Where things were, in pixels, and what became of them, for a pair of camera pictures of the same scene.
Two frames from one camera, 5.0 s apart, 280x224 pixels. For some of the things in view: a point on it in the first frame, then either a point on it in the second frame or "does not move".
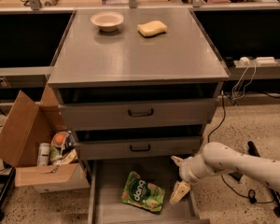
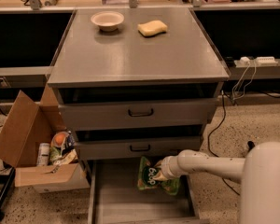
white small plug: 245,60 does not move
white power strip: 266,61 does not move
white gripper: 186,170 -> 167,169
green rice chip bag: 139,191 -> 147,181
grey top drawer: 138,112 does not move
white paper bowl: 107,21 does not move
